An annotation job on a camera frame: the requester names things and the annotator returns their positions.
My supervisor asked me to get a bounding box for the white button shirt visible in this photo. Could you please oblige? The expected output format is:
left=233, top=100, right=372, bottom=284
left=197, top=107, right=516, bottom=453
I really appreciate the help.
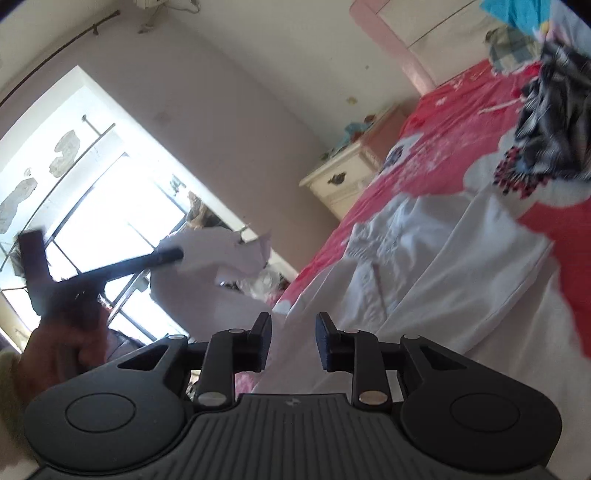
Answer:
left=147, top=188, right=591, bottom=480

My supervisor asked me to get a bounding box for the plaid pillow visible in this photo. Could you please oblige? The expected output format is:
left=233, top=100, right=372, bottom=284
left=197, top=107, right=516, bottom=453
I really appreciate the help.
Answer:
left=485, top=25, right=542, bottom=73

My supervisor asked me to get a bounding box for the left hand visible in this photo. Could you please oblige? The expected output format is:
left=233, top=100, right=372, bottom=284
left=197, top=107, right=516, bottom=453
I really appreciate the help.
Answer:
left=14, top=304, right=110, bottom=400

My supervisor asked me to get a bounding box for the operator left forearm sleeve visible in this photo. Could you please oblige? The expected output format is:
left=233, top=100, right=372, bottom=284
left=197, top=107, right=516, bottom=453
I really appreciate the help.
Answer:
left=1, top=350, right=38, bottom=479

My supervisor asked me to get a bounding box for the blue cloth on nightstand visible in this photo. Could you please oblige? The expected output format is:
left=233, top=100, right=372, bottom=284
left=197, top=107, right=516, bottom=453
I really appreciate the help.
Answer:
left=335, top=121, right=374, bottom=151

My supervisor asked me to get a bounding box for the plaid checkered shirt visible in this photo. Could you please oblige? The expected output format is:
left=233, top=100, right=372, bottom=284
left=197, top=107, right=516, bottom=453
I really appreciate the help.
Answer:
left=494, top=42, right=590, bottom=198

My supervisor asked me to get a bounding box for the pink white headboard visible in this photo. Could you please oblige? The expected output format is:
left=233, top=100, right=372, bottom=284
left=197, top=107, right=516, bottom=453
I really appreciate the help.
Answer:
left=349, top=0, right=501, bottom=95

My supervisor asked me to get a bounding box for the red floral bed blanket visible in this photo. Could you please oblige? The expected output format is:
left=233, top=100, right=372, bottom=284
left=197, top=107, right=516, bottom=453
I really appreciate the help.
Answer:
left=234, top=59, right=591, bottom=393

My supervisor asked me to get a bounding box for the cream bedside nightstand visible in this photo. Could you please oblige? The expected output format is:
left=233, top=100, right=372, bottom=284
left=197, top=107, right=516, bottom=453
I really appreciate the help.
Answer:
left=300, top=105, right=407, bottom=220

